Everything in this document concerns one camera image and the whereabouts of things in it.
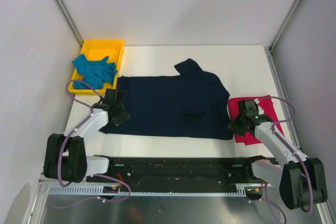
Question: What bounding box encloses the navy blue t-shirt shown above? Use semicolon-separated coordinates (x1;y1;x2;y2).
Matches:
100;59;233;141

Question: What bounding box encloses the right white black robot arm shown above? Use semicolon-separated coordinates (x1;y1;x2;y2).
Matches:
228;95;328;212

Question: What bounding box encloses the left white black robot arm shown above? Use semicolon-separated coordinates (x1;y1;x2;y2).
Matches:
43;89;130;187

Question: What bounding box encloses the folded magenta t-shirt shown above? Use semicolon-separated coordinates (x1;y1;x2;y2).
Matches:
228;95;278;145

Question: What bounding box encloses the teal crumpled t-shirt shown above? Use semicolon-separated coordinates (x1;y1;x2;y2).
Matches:
72;54;118;90

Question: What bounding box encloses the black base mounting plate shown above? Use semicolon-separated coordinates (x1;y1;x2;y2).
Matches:
103;157;261;184

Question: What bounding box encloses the slotted grey cable duct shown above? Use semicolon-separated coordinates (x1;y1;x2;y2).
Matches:
47;183;263;197

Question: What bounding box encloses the left aluminium frame post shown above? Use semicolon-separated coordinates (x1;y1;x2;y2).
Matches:
54;0;83;47

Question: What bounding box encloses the aluminium frame post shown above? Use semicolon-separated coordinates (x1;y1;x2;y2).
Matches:
268;0;304;53
54;0;83;47

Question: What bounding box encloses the right aluminium frame post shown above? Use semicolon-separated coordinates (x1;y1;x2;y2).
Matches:
268;0;304;53

